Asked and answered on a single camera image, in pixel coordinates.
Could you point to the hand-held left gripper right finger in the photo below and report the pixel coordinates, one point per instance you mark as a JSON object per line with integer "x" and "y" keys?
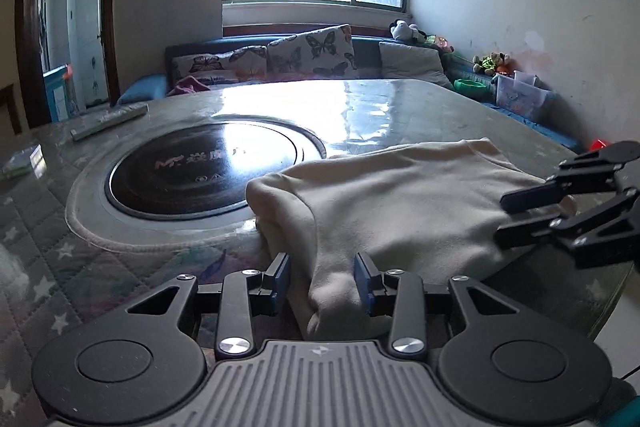
{"x": 362, "y": 287}

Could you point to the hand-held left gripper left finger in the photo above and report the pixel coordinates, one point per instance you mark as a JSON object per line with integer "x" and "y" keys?
{"x": 280, "y": 284}

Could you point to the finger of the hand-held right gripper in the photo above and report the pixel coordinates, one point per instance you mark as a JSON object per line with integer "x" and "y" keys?
{"x": 575, "y": 229}
{"x": 530, "y": 198}

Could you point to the cream long-sleeve garment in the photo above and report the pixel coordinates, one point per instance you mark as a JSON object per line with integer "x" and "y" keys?
{"x": 400, "y": 207}

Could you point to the small red object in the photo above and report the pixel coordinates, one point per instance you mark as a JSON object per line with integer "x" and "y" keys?
{"x": 598, "y": 144}

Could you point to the printed clear storage box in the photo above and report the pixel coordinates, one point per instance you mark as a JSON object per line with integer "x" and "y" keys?
{"x": 522, "y": 99}

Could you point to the green bowl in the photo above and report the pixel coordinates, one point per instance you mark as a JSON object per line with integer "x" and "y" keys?
{"x": 470, "y": 87}

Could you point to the green brown plush toy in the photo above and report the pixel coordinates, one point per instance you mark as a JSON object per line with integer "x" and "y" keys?
{"x": 492, "y": 63}

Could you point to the black round induction cooktop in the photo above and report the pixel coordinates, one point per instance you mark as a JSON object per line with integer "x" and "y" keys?
{"x": 200, "y": 167}

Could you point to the orange pink plush toy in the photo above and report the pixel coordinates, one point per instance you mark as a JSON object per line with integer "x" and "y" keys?
{"x": 441, "y": 43}

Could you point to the grey cushion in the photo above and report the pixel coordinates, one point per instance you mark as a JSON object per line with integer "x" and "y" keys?
{"x": 412, "y": 63}

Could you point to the panda plush toy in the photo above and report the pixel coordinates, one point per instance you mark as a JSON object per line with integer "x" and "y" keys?
{"x": 406, "y": 32}

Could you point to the pink cloth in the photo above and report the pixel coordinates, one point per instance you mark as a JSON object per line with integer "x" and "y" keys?
{"x": 187, "y": 86}

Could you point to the long butterfly print cushion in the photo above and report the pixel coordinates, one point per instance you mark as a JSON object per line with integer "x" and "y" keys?
{"x": 225, "y": 62}

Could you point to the square butterfly print cushion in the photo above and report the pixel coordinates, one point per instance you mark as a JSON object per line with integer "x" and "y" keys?
{"x": 312, "y": 52}

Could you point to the white remote control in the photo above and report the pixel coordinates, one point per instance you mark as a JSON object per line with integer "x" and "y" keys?
{"x": 107, "y": 121}

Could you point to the blue sofa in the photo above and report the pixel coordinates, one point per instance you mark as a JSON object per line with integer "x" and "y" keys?
{"x": 145, "y": 88}

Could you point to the small clear plastic box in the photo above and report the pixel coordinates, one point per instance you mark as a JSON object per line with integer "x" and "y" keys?
{"x": 22, "y": 162}

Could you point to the blue toy box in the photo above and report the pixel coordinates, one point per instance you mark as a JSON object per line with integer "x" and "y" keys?
{"x": 60, "y": 94}

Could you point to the dark wooden door frame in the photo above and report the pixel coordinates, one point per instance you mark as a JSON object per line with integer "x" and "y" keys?
{"x": 27, "y": 32}

